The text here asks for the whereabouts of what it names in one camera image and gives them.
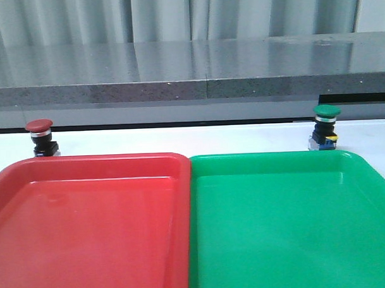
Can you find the red mushroom push button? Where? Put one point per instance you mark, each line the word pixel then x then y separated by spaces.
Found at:
pixel 41 136

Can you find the green plastic tray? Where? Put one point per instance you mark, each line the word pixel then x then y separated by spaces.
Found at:
pixel 287 220

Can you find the green mushroom push button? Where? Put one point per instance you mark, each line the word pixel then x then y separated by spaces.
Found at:
pixel 323 136

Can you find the grey granite counter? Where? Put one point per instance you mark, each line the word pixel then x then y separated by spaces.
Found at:
pixel 223 81

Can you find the red plastic tray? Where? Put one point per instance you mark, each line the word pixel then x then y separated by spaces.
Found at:
pixel 101 221

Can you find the white pleated curtain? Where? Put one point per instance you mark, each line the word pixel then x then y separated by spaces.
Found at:
pixel 53 22

